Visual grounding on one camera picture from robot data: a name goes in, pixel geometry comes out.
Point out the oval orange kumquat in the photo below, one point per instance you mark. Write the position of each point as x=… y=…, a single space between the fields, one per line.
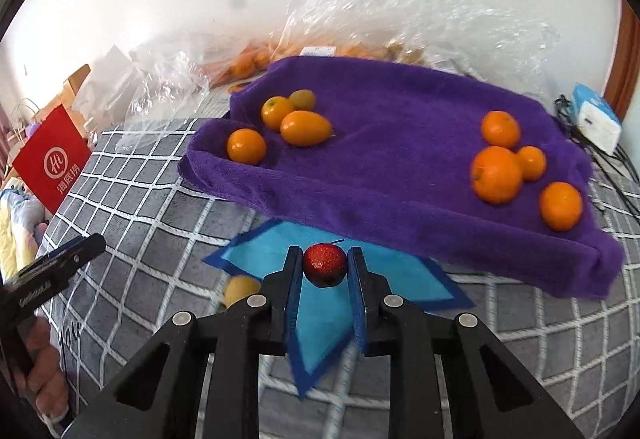
x=306 y=128

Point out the orange with green stem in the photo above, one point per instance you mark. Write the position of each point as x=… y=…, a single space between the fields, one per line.
x=276 y=111

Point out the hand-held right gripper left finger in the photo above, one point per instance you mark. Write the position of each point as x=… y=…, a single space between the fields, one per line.
x=295 y=299

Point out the small orange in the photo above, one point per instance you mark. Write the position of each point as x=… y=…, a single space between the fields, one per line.
x=532 y=162

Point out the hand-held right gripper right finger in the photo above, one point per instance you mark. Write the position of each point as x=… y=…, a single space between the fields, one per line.
x=357 y=299

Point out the red paper bag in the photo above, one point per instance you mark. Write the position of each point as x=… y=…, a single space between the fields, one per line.
x=52 y=159

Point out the blue white tissue pack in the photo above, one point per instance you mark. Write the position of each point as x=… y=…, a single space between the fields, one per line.
x=597 y=119

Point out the grey checkered bedsheet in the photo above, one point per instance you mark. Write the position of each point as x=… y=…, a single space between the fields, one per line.
x=150 y=219

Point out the large orange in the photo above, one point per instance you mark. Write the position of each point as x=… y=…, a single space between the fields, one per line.
x=496 y=174

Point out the purple towel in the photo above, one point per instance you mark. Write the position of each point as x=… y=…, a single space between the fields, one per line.
x=400 y=159

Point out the white plastic bag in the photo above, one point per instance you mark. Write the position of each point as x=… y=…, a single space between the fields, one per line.
x=107 y=79

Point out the round orange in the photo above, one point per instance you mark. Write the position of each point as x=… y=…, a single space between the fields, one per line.
x=501 y=129
x=246 y=145
x=561 y=205

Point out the brown cardboard box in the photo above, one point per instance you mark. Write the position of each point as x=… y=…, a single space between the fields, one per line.
x=75 y=84

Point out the person's left hand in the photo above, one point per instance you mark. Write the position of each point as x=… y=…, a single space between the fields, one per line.
x=47 y=369

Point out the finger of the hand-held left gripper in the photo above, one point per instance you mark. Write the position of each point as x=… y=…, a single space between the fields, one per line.
x=45 y=259
x=80 y=254

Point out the pile of bagged oranges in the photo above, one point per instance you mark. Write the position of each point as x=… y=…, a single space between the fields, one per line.
x=247 y=61

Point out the pale printed quilt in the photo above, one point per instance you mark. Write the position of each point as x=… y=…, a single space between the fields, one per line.
x=17 y=229

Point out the blue star-shaped felt mat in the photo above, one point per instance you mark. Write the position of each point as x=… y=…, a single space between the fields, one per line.
x=320 y=329

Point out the small red apple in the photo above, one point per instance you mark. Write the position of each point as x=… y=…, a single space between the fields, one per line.
x=325 y=264

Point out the small clear plastic bag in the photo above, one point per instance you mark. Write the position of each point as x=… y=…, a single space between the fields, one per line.
x=165 y=89

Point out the wooden door frame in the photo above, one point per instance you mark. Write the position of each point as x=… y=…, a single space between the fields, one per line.
x=627 y=69

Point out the large clear plastic bag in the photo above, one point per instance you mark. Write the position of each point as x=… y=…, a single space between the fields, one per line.
x=400 y=9

